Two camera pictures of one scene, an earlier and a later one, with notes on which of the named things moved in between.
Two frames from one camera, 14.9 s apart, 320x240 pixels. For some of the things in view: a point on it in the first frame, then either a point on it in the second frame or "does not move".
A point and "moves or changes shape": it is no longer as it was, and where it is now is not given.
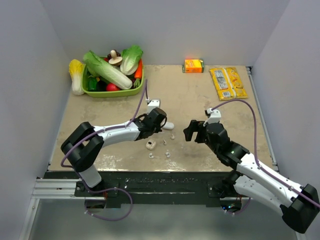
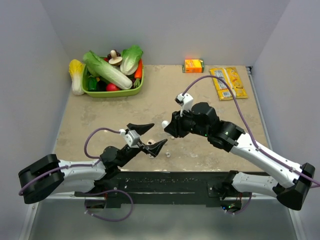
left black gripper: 158,129 → 153,149
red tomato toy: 112,87 does not move
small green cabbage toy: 130,58 does not move
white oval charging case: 168,125 moves or changes shape
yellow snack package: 228,83 does not move
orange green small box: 193,66 does not move
